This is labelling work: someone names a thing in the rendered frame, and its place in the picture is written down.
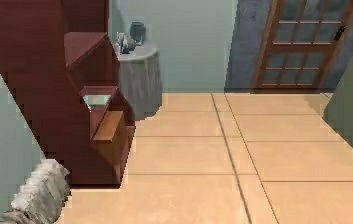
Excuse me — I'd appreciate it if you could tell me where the round table with grey cloth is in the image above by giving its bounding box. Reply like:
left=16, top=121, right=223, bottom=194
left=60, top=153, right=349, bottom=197
left=112, top=40, right=163, bottom=122

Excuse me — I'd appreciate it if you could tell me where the brown cardboard box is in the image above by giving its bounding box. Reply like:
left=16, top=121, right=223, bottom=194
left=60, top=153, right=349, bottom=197
left=92, top=110, right=129, bottom=168

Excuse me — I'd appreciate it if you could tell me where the pale green book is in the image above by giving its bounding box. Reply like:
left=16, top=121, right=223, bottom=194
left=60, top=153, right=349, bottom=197
left=83, top=94, right=113, bottom=107

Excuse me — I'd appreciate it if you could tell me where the white and black figurine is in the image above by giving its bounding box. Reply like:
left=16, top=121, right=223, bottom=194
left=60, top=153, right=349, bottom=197
left=115, top=31, right=137, bottom=55

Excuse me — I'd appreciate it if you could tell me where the dark grey vase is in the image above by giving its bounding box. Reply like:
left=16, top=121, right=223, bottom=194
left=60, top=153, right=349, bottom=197
left=129, top=21, right=147, bottom=46

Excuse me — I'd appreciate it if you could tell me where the dark red wooden shelf unit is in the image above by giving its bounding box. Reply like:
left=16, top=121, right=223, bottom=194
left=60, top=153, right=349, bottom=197
left=0, top=0, right=137, bottom=186

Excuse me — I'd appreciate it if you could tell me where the brown wooden glazed door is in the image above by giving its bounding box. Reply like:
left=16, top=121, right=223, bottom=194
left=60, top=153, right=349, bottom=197
left=252, top=0, right=353, bottom=90

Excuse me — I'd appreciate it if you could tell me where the grey white fluffy cloth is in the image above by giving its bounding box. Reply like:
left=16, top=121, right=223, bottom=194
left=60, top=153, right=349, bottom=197
left=0, top=158, right=72, bottom=224

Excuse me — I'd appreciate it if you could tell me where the olive green cupboard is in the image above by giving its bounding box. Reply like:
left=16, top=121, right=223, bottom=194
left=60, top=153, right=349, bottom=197
left=322, top=39, right=353, bottom=163

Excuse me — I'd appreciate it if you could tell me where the black door handle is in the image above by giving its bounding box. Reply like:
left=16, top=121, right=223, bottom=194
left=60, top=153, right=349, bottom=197
left=333, top=25, right=347, bottom=42

